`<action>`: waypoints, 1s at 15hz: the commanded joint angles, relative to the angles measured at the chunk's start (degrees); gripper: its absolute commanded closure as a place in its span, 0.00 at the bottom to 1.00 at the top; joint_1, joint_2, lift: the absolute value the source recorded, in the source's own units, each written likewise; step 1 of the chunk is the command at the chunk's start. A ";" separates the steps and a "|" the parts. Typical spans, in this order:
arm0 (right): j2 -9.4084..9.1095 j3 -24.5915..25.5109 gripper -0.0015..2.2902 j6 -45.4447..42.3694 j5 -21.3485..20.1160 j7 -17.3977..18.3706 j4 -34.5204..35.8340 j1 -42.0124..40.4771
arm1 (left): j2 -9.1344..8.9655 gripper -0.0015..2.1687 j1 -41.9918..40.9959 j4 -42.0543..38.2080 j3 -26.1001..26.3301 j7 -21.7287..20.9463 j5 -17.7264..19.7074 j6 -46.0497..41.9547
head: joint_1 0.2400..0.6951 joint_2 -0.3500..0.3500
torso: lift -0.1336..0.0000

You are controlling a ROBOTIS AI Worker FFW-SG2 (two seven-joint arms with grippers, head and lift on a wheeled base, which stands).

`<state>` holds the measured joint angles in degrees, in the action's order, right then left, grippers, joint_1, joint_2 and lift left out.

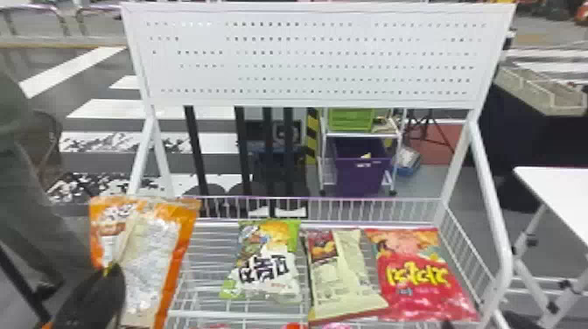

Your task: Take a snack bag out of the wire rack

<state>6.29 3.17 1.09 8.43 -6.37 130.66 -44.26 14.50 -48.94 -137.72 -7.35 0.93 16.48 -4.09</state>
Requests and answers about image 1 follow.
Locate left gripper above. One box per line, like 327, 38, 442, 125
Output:
81, 262, 128, 329

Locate orange cereal bag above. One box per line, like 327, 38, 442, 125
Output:
88, 195, 203, 329

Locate person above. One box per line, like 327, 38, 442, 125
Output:
0, 72, 95, 329

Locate green snack packet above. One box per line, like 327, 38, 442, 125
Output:
219, 218, 304, 303

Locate beige snack packet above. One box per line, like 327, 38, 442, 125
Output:
302, 227, 389, 326

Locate white shelf trolley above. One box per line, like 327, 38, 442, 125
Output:
318, 108, 409, 198

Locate purple crate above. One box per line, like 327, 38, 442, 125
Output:
331, 136, 393, 197

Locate green basket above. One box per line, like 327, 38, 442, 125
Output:
326, 108, 376, 134

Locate red snack packet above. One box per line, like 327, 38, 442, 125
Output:
364, 227, 481, 323

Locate blue basket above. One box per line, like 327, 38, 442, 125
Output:
394, 145, 423, 179

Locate white side table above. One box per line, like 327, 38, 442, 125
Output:
510, 165, 588, 329

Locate striped post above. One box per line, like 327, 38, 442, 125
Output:
304, 108, 321, 165

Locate white wire rack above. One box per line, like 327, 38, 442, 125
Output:
120, 1, 517, 329

